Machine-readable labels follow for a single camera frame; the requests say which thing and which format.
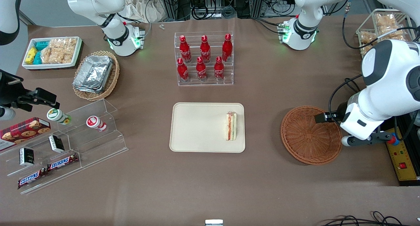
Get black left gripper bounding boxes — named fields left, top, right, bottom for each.
left=315, top=102, right=349, bottom=123

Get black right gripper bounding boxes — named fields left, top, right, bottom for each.
left=0, top=70, right=61, bottom=110

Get triangle sandwich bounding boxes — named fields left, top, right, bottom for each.
left=225, top=112, right=238, bottom=141

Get brown round wicker basket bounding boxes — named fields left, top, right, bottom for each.
left=281, top=105, right=343, bottom=165

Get white rectangular snack tray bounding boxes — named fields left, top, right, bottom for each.
left=22, top=36, right=82, bottom=70

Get tan oval wicker basket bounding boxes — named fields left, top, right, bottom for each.
left=72, top=51, right=120, bottom=101

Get beige plastic serving tray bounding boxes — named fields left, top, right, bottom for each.
left=169, top=102, right=246, bottom=153

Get green lid yogurt bottle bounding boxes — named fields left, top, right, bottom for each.
left=47, top=108, right=72, bottom=125

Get red plaid cookie box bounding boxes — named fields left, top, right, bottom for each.
left=0, top=117, right=52, bottom=151

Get yellow snack pack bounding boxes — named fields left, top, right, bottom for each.
left=25, top=47, right=38, bottom=65

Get small black white box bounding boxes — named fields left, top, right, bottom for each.
left=19, top=148, right=35, bottom=167
left=49, top=135, right=65, bottom=153

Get clear bag rice crackers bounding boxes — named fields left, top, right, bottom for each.
left=62, top=38, right=78, bottom=64
left=41, top=39, right=65, bottom=64

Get stacked aluminium foil containers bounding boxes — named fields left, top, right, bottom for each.
left=73, top=55, right=114, bottom=94

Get red lid yogurt bottle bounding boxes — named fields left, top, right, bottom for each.
left=86, top=116, right=108, bottom=132

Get Snickers chocolate bar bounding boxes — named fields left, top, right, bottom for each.
left=17, top=169, right=49, bottom=190
left=47, top=153, right=79, bottom=172

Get clear acrylic stepped shelf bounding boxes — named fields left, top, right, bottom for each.
left=0, top=99, right=129, bottom=195

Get yellow control box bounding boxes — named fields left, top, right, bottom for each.
left=385, top=128, right=419, bottom=181

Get black side platform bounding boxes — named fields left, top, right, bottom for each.
left=382, top=114, right=420, bottom=187

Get clear acrylic bottle rack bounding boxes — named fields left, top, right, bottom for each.
left=174, top=31, right=234, bottom=87

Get red cola bottle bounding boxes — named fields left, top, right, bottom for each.
left=200, top=35, right=211, bottom=63
left=177, top=58, right=190, bottom=82
left=179, top=35, right=192, bottom=63
left=196, top=56, right=208, bottom=82
left=214, top=56, right=225, bottom=81
left=222, top=33, right=233, bottom=62

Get beige crumpled cloth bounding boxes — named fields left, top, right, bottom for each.
left=123, top=0, right=164, bottom=23

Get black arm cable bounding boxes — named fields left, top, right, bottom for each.
left=327, top=0, right=418, bottom=122

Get white wire basket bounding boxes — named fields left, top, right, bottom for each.
left=356, top=9, right=414, bottom=59

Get black base cables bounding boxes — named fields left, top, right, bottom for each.
left=252, top=17, right=286, bottom=35

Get black floor cables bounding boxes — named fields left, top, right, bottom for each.
left=323, top=211, right=406, bottom=226

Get aluminium frame rack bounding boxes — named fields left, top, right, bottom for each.
left=157, top=0, right=296, bottom=20

